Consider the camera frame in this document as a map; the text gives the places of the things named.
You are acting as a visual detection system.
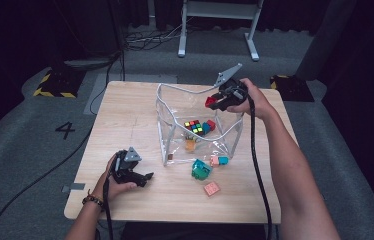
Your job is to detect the thin black floor cable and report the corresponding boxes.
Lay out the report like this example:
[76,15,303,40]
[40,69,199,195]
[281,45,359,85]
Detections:
[89,49,126,116]

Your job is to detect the grey tape piece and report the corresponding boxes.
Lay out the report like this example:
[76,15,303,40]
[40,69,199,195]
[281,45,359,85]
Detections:
[62,182,86,194]

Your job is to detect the person's right hand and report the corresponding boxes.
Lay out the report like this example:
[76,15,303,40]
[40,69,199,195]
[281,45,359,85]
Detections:
[226,78,276,120]

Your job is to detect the left hand-held gripper cable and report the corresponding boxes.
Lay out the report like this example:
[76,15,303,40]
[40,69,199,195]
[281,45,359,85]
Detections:
[102,176,114,240]

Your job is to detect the bundle of floor cables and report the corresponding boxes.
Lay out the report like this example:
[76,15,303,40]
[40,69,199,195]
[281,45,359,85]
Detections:
[123,24,189,52]

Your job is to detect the dark grey curtain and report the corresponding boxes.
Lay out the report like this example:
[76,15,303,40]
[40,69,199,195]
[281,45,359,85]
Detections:
[296,0,358,81]

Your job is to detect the right hand-held gripper cable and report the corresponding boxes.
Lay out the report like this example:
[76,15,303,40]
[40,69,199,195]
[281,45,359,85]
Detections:
[246,94,274,240]

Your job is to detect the person's left hand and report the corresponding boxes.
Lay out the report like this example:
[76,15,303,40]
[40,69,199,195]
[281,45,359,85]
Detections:
[91,153,139,203]

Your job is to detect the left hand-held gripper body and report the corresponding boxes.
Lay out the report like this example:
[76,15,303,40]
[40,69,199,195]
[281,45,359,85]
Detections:
[111,146,143,185]

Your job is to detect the clear plastic bag white trim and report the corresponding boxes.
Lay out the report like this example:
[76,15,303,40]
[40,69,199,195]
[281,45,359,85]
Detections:
[155,82,245,167]

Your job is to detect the thick black floor cable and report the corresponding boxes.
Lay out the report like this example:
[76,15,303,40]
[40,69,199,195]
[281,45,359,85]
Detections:
[0,128,93,240]

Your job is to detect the beaded bracelet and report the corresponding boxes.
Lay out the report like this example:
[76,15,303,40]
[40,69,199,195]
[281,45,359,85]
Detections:
[82,189,105,211]

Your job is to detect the hand-held gripper cable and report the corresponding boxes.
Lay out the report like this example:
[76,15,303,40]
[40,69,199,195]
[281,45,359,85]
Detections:
[246,94,274,240]
[102,176,114,240]

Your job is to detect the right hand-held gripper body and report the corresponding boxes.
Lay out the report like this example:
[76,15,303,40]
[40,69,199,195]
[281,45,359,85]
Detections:
[214,63,249,110]

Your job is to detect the white metal stand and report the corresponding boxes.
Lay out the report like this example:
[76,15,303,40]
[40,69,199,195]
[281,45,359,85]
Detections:
[177,0,265,62]

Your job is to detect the orange toy block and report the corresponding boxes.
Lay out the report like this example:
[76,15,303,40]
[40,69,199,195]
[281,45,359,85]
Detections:
[184,139,198,153]

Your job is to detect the person's dark clothing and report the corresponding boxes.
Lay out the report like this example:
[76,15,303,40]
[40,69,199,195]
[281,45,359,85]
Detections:
[121,222,267,240]

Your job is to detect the green toy block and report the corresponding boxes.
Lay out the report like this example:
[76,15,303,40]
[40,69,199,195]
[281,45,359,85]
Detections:
[191,169,209,181]

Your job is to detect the multicoloured puzzle cube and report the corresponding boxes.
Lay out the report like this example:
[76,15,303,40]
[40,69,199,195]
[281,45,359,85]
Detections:
[183,119,206,136]

